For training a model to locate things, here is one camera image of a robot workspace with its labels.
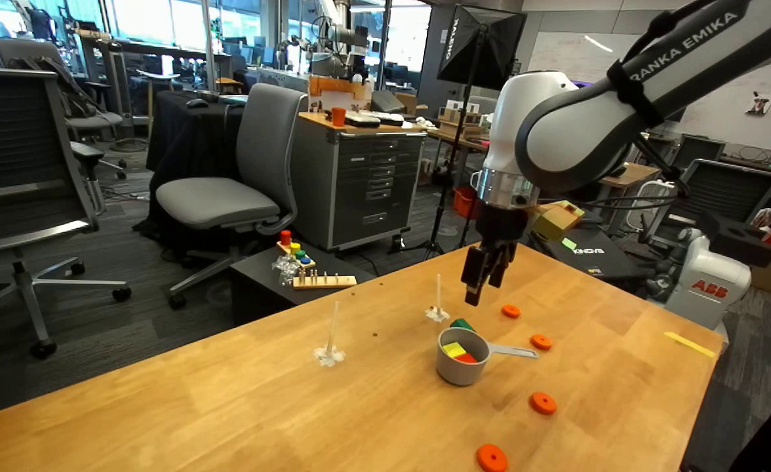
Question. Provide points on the clear plastic pieces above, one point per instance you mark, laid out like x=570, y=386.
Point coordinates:
x=283, y=272

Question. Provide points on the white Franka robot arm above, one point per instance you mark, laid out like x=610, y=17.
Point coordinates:
x=570, y=131

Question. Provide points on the colourful stacking toy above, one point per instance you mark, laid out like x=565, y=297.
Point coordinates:
x=295, y=253

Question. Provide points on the grey office chair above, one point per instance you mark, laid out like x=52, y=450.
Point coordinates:
x=215, y=200

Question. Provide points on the black side table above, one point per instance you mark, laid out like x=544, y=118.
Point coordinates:
x=258, y=291

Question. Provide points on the grey measuring cup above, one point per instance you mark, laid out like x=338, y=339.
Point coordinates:
x=454, y=371

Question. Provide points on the brown cardboard box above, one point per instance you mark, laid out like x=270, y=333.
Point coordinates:
x=556, y=219

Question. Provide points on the red block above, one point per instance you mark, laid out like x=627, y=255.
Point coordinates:
x=467, y=358

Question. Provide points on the green block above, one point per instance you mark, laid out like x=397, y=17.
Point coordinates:
x=463, y=323

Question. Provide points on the black softbox light on stand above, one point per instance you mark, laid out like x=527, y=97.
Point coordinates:
x=486, y=48

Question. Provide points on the orange disc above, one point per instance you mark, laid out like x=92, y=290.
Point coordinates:
x=490, y=457
x=544, y=403
x=511, y=310
x=541, y=343

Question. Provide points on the black draped table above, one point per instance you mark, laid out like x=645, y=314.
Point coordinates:
x=191, y=131

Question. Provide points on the grey drawer cabinet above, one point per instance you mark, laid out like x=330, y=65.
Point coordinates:
x=361, y=185

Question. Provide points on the orange cup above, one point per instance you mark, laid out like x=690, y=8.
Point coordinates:
x=338, y=116

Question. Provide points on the black mesh office chair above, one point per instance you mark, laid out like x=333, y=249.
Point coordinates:
x=20, y=147

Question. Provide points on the wooden toy tray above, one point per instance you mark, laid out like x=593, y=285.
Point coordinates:
x=323, y=282

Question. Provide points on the white peg stand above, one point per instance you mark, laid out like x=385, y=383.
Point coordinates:
x=439, y=314
x=328, y=354

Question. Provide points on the yellow block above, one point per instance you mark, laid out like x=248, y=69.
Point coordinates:
x=451, y=350

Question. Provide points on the yellow tape strip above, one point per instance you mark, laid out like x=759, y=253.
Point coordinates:
x=690, y=344

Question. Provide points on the white ABB robot base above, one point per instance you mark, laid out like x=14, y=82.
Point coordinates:
x=704, y=291

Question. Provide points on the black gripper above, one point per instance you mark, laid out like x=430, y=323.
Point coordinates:
x=502, y=226

